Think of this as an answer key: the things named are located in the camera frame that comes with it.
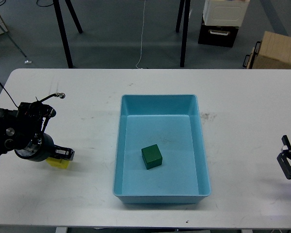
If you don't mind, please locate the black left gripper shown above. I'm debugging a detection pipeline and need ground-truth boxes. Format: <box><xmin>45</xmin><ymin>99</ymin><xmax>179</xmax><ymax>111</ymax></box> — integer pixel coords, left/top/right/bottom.
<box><xmin>14</xmin><ymin>133</ymin><xmax>75</xmax><ymax>162</ymax></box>

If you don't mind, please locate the light blue plastic bin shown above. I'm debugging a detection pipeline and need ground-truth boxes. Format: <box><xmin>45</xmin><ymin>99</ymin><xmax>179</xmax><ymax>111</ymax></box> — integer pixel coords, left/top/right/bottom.
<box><xmin>113</xmin><ymin>95</ymin><xmax>211</xmax><ymax>204</ymax></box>

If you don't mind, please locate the white storage box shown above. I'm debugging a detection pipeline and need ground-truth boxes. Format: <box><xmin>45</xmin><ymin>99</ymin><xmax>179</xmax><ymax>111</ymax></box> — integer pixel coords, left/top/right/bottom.
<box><xmin>203</xmin><ymin>0</ymin><xmax>250</xmax><ymax>27</ymax></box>

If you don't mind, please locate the black trestle leg right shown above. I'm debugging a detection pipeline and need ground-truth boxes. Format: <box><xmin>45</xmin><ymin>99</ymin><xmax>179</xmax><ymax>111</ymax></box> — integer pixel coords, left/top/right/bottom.
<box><xmin>175</xmin><ymin>0</ymin><xmax>191</xmax><ymax>68</ymax></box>

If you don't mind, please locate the black storage box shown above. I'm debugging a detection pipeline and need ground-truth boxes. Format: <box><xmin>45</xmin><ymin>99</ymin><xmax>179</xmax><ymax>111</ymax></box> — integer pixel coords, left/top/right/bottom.
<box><xmin>198</xmin><ymin>19</ymin><xmax>239</xmax><ymax>48</ymax></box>

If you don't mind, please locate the yellow cube block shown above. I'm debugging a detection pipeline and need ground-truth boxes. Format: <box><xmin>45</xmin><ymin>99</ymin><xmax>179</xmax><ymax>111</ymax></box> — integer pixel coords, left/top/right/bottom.
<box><xmin>46</xmin><ymin>157</ymin><xmax>70</xmax><ymax>169</ymax></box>

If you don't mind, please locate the green cube block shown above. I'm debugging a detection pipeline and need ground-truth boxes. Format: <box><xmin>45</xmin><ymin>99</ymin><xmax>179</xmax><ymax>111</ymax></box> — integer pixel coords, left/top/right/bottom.
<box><xmin>141</xmin><ymin>144</ymin><xmax>162</xmax><ymax>169</ymax></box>

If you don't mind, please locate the black trestle leg left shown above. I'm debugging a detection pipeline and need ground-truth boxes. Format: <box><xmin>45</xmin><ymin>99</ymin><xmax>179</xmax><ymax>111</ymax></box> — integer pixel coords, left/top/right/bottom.
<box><xmin>53</xmin><ymin>0</ymin><xmax>83</xmax><ymax>68</ymax></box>

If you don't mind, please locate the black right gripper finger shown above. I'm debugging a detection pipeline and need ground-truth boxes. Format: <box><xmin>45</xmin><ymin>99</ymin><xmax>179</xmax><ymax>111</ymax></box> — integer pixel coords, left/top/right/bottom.
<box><xmin>277</xmin><ymin>135</ymin><xmax>291</xmax><ymax>180</ymax></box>

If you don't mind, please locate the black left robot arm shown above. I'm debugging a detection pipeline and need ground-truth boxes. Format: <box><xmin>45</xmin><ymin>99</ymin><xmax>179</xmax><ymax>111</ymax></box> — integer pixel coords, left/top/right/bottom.
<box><xmin>0</xmin><ymin>101</ymin><xmax>75</xmax><ymax>168</ymax></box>

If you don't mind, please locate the white hanging cable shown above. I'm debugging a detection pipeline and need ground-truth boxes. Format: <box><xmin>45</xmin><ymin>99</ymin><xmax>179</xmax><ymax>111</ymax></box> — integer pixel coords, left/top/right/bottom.
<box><xmin>135</xmin><ymin>0</ymin><xmax>146</xmax><ymax>69</ymax></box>

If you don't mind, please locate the black trestle leg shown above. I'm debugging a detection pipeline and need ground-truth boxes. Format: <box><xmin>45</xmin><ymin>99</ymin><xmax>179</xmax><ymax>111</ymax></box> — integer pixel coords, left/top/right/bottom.
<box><xmin>175</xmin><ymin>0</ymin><xmax>191</xmax><ymax>68</ymax></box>
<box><xmin>53</xmin><ymin>0</ymin><xmax>83</xmax><ymax>68</ymax></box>

